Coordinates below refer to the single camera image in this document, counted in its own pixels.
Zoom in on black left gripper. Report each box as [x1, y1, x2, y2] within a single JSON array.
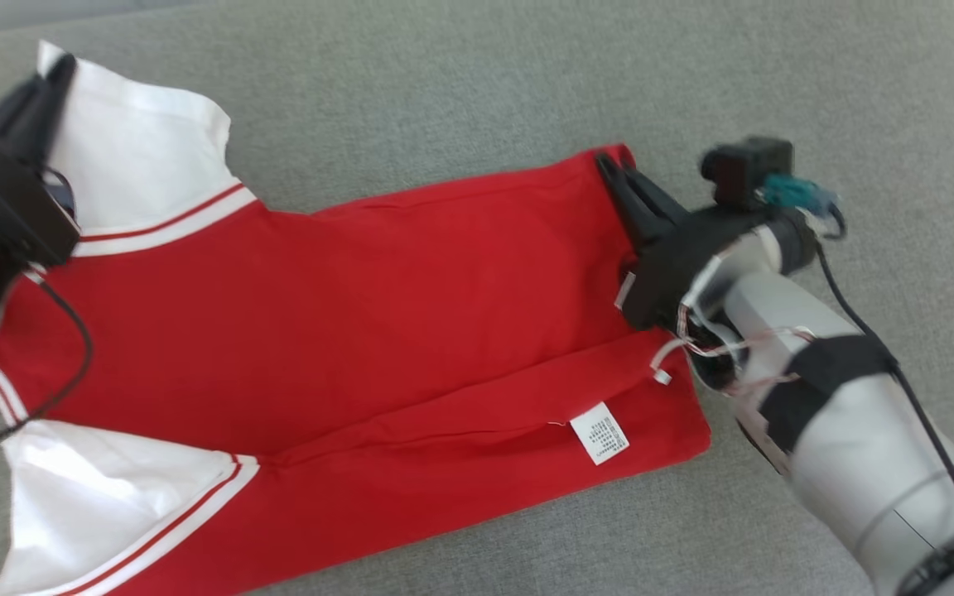
[[0, 53, 82, 267]]

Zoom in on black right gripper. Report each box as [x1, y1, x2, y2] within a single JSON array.
[[595, 152, 778, 331]]

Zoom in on red white-sleeved number t-shirt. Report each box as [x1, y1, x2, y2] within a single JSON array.
[[0, 40, 714, 596]]

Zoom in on teal right camera connector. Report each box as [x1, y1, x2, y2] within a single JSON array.
[[763, 174, 842, 218]]

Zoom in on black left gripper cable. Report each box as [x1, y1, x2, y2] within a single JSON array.
[[0, 273, 96, 464]]

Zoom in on thin black right camera cable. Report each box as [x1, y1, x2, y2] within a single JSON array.
[[812, 203, 954, 574]]

